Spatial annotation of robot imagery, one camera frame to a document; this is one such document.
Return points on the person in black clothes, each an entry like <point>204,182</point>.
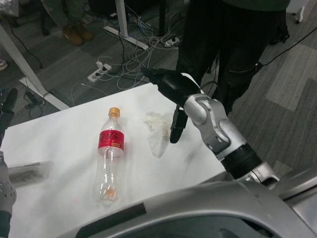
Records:
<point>235,49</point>

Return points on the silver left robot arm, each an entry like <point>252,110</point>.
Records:
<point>6,193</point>

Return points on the black item in clear bag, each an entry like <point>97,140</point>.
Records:
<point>27,173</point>

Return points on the white paper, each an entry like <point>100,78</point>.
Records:
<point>156,134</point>

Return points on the person with white sneakers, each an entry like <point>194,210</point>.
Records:
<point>3,65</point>

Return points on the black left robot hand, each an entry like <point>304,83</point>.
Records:
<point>8,111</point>

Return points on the silver robot chest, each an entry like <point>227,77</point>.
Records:
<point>198,208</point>

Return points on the white standing desk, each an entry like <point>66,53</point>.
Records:
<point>32,74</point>

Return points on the short white power strip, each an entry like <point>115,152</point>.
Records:
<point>172,42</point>

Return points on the white plug adapter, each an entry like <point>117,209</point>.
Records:
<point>100,64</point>

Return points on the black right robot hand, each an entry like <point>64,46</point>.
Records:
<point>175,86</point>

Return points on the long white power strip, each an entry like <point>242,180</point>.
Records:
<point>97,74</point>

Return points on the clear bottle with red label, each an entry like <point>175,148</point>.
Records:
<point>111,140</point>

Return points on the person with brown shoes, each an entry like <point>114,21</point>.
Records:
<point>74,34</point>

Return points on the black power adapter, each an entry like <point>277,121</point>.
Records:
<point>33,98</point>

